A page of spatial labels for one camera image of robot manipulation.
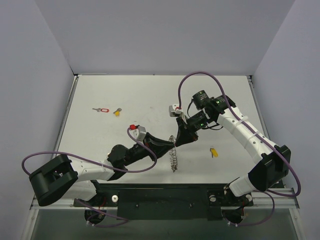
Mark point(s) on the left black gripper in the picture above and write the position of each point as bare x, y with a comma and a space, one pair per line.
148, 144

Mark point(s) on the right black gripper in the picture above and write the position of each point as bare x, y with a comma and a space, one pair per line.
186, 127

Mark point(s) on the silver spiked keyring disc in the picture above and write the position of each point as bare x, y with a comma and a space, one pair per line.
173, 155

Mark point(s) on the yellow tag key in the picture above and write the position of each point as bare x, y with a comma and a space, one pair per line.
214, 153

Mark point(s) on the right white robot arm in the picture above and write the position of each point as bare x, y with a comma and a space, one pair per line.
271, 161

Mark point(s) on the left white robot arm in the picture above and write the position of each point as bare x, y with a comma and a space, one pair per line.
71, 176

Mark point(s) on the yellow capped key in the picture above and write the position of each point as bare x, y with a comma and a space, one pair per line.
117, 112

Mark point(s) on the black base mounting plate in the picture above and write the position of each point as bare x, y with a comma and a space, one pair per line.
164, 201

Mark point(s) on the red tag key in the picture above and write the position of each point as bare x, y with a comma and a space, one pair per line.
101, 110

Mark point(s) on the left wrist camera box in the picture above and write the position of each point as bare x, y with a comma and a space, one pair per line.
138, 132

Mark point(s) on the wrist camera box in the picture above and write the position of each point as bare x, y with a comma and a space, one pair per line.
175, 111
138, 132

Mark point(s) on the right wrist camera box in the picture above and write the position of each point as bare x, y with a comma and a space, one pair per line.
175, 111

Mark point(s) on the aluminium frame rail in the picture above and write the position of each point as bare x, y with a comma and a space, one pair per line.
259, 200

